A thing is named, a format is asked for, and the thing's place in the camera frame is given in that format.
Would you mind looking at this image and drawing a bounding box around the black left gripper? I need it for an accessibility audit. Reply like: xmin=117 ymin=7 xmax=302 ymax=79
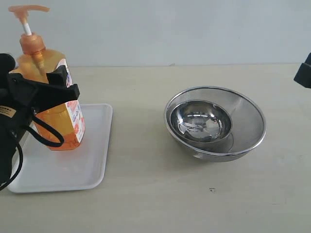
xmin=0 ymin=65 xmax=80 ymax=129

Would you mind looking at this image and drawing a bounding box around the orange pump soap bottle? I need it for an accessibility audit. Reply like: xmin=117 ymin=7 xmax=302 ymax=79
xmin=8 ymin=5 xmax=86 ymax=150

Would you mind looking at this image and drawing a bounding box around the steel mesh strainer bowl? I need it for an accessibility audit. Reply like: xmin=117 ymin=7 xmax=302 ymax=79
xmin=164 ymin=86 xmax=266 ymax=162

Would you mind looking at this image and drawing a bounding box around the small shiny steel bowl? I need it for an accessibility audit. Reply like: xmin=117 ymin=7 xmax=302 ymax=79
xmin=169 ymin=100 xmax=233 ymax=144

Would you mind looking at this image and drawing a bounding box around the white rectangular plastic tray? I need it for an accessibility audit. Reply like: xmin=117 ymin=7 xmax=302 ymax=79
xmin=7 ymin=103 xmax=113 ymax=193

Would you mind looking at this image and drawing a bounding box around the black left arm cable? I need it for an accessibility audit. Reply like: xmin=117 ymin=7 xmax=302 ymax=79
xmin=0 ymin=116 xmax=65 ymax=191

